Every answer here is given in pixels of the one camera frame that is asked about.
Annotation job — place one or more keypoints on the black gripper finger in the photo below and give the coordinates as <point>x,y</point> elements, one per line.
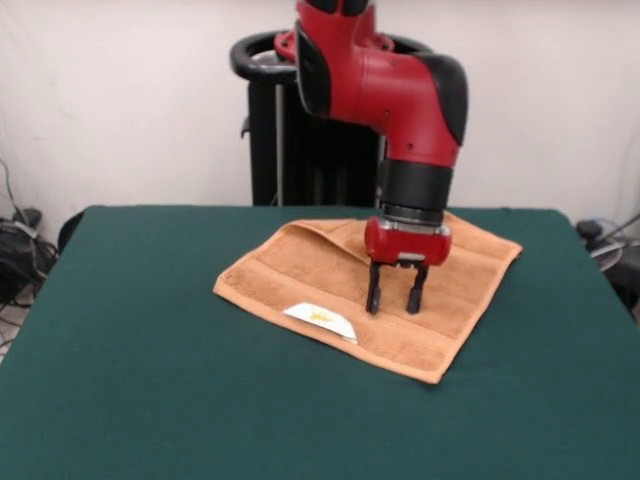
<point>416,292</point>
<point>374,290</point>

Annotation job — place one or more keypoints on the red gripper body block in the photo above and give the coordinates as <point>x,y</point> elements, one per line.
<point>400,245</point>

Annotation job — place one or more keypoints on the orange-brown terry towel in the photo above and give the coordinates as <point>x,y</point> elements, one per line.
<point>300,275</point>

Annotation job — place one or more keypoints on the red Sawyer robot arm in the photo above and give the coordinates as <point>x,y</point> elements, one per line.
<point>390,90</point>

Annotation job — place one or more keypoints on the dark green tablecloth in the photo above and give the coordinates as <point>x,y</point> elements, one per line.
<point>150,375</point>

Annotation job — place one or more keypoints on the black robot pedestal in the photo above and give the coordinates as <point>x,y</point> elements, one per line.
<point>320,160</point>

